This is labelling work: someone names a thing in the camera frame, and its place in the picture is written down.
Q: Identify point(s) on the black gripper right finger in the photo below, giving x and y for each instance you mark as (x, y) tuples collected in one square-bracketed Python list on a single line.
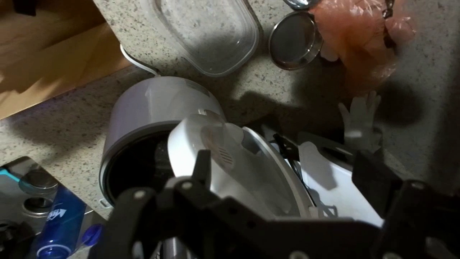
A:
[(378, 184)]

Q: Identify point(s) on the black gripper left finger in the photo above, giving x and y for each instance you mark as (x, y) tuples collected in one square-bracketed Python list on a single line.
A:
[(201, 171)]

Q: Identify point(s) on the white rice cooker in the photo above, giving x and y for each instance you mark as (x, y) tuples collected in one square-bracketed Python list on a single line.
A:
[(171, 128)]

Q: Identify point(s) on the clear rectangular container lid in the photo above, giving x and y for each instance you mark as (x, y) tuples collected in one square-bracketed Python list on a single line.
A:
[(216, 36)]

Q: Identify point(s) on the pink plastic bag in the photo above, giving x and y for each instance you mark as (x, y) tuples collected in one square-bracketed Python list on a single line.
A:
[(364, 36)]

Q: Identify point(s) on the blue labelled bottle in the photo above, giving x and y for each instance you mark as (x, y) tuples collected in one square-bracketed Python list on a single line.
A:
[(59, 234)]

